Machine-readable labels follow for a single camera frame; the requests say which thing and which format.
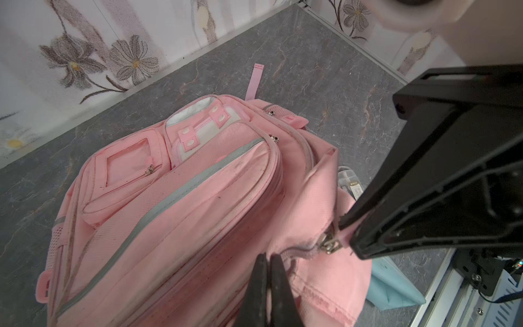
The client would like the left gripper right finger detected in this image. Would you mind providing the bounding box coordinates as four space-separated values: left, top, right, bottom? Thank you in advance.
270 254 304 327

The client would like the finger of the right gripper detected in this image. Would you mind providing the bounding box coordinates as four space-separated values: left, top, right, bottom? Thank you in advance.
338 65 522 260

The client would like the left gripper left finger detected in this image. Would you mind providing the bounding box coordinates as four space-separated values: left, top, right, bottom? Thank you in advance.
234 253 268 327

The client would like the teal pencil case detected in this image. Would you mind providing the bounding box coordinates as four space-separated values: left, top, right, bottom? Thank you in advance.
366 257 426 311

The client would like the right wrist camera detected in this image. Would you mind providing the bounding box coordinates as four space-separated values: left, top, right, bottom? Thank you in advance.
364 0 522 66

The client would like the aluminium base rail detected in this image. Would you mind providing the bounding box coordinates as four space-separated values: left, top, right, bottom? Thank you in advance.
410 249 522 326

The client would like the clear plastic case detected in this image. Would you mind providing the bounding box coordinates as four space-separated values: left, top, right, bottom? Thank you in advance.
338 166 364 200

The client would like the pink backpack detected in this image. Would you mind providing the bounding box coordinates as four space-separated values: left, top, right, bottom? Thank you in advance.
35 64 372 326

